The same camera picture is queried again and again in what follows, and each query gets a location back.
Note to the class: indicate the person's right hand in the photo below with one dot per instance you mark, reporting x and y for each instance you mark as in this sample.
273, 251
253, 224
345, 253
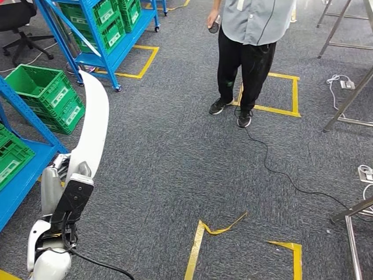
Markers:
213, 16

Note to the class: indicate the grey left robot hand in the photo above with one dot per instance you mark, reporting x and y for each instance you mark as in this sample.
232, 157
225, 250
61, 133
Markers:
50, 193

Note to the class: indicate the black handheld controller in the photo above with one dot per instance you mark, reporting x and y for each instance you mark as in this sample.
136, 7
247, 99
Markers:
215, 28

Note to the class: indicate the white curved plastic part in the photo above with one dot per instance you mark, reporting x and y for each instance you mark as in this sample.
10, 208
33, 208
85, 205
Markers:
93, 123

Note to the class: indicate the person's right forearm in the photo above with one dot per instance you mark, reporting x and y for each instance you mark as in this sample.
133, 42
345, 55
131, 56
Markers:
216, 4

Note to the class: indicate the blue metal shelf rack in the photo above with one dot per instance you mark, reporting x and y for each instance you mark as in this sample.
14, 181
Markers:
26, 170
122, 46

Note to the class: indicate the yellow tape outline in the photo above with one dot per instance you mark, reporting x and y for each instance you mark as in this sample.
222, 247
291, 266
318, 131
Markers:
7, 276
178, 6
295, 96
145, 63
297, 259

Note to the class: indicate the person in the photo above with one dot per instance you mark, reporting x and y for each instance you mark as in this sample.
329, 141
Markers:
250, 58

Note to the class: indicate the silver round disc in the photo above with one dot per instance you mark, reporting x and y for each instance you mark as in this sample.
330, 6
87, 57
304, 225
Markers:
87, 69

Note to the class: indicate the black office chair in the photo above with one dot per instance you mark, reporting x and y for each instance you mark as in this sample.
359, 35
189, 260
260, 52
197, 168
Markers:
14, 15

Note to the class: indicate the steel table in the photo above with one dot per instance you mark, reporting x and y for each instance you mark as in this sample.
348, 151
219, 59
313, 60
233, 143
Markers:
350, 99

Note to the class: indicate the loose yellow tape strip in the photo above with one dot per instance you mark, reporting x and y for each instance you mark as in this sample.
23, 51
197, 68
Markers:
197, 247

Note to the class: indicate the steel table frame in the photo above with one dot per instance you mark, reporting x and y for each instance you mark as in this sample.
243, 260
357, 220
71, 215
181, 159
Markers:
334, 29

